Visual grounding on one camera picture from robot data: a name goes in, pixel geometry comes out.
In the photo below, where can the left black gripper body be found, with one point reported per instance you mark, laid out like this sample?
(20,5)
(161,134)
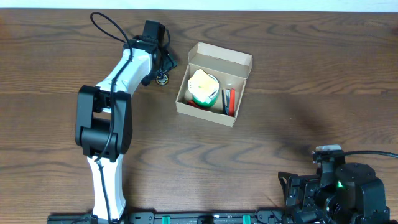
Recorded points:
(168,62)

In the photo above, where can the brown cardboard box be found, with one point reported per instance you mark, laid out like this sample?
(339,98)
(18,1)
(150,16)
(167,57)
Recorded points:
(231,68)

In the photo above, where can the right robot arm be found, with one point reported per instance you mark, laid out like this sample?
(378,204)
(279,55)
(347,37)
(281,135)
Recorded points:
(340,192)

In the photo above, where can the green tape roll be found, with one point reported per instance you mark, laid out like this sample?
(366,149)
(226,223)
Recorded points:
(205,101)

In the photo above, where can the red black stapler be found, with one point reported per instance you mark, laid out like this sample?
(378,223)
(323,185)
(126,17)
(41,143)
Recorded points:
(228,100)

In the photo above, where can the white tape roll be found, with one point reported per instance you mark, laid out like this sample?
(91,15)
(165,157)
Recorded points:
(214,87)

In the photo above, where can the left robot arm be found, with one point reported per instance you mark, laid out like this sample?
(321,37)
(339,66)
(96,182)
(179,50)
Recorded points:
(104,116)

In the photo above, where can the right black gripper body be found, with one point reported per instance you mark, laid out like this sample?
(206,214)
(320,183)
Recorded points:
(290,190)

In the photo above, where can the yellow sticky note pad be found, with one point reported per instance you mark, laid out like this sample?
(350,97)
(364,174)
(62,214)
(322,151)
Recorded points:
(199,83)

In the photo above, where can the correction tape dispenser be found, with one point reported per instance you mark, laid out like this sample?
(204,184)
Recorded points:
(162,79)

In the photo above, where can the red utility knife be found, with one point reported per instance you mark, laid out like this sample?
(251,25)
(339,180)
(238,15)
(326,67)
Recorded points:
(193,104)

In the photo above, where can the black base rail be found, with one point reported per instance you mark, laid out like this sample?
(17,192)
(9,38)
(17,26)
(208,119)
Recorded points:
(258,217)

